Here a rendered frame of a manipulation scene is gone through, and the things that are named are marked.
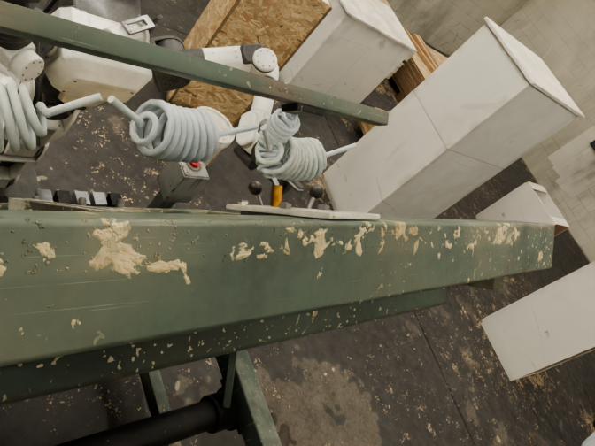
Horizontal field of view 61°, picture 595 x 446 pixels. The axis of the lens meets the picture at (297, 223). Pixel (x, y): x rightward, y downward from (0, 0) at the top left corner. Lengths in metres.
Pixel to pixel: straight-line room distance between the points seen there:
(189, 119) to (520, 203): 5.77
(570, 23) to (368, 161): 6.83
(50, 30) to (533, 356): 4.68
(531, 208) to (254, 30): 3.94
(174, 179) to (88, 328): 1.62
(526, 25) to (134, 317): 10.37
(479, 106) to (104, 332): 3.31
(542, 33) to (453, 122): 6.91
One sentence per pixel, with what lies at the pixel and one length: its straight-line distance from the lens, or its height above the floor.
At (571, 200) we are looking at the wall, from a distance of 9.47.
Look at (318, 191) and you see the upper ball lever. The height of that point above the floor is 1.53.
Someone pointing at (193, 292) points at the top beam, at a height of 1.86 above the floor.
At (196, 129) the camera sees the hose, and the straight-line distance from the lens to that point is 0.58.
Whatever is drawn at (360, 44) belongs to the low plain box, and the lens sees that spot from 4.89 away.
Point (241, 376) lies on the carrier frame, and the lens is 1.82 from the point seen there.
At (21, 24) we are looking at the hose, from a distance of 0.47.
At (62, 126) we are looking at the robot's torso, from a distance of 1.98.
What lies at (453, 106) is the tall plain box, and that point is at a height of 1.27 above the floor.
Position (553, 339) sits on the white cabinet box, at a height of 0.52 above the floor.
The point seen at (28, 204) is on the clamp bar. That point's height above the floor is 1.05.
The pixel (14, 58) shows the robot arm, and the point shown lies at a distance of 1.25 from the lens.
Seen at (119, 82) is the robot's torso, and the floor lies 1.28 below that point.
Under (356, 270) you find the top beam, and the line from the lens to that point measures 0.61.
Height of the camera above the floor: 2.20
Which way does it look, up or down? 36 degrees down
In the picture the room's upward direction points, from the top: 49 degrees clockwise
